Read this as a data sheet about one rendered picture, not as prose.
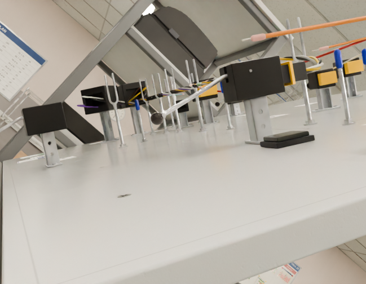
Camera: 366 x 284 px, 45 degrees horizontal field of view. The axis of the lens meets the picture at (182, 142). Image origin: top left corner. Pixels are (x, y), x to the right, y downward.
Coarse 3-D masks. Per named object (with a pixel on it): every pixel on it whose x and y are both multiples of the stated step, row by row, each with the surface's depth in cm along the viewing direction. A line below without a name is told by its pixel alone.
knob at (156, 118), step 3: (153, 114) 47; (156, 114) 47; (159, 114) 47; (153, 117) 47; (156, 117) 46; (159, 117) 46; (162, 117) 47; (153, 120) 47; (156, 120) 46; (159, 120) 47; (162, 120) 47; (153, 123) 47; (156, 123) 47; (159, 123) 47
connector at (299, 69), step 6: (282, 66) 49; (294, 66) 49; (300, 66) 49; (282, 72) 49; (288, 72) 49; (294, 72) 49; (300, 72) 49; (306, 72) 50; (288, 78) 49; (300, 78) 49; (306, 78) 50
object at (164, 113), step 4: (224, 76) 48; (216, 80) 48; (220, 80) 48; (208, 84) 48; (212, 84) 48; (216, 84) 48; (204, 88) 48; (208, 88) 48; (196, 92) 48; (200, 92) 48; (188, 96) 48; (192, 96) 48; (196, 96) 48; (184, 100) 48; (188, 100) 48; (176, 104) 47; (180, 104) 47; (172, 108) 47; (176, 108) 47; (164, 112) 47; (168, 112) 47; (164, 116) 47
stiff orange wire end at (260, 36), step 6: (354, 18) 39; (360, 18) 39; (318, 24) 39; (324, 24) 39; (330, 24) 39; (336, 24) 39; (342, 24) 39; (288, 30) 39; (294, 30) 39; (300, 30) 39; (306, 30) 39; (252, 36) 39; (258, 36) 39; (264, 36) 39; (270, 36) 39; (276, 36) 39
